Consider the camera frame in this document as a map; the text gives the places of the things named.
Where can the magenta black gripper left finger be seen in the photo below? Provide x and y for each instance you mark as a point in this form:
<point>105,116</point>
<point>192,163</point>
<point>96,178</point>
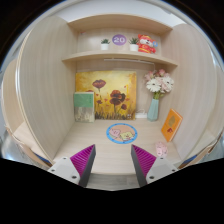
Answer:
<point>76,168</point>

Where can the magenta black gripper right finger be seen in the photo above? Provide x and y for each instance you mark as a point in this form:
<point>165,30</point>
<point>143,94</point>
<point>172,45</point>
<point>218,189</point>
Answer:
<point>148,167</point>

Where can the pink computer mouse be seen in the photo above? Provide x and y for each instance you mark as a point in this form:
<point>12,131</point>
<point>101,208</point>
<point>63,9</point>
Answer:
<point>161,149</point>

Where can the round blue cartoon mouse pad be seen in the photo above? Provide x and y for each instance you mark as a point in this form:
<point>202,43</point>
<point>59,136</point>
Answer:
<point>121,133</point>

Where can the orange book with leaf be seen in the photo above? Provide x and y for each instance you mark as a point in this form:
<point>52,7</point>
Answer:
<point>171,125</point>

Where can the white power strip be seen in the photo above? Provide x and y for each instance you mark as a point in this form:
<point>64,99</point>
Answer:
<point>140,115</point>

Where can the light blue vase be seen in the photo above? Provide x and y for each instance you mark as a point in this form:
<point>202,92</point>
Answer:
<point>152,114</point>

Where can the green book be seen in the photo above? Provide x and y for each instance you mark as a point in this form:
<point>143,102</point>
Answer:
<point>84,109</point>

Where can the yellow poppy flower painting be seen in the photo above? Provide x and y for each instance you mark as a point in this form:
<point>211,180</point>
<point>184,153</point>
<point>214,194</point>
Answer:
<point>114,93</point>

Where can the pink white flower bouquet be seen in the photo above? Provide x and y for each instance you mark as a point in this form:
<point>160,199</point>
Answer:
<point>159,83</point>

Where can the wooden desk hutch shelf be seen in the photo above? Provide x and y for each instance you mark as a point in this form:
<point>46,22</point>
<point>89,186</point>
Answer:
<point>39,86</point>

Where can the right small potted plant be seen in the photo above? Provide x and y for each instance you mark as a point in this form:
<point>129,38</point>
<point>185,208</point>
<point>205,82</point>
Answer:
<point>133,44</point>

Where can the small potted plant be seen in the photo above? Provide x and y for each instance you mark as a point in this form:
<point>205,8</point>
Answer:
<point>133,44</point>
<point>105,44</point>

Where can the red plush doll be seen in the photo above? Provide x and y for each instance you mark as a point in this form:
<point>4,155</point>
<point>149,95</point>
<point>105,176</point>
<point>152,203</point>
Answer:
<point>146,44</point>

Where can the left small potted plant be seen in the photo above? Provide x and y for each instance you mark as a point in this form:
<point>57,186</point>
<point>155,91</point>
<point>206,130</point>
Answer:
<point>105,44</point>

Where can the purple round number sign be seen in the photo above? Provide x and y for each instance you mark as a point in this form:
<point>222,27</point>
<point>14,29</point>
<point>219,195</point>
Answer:
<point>119,39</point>

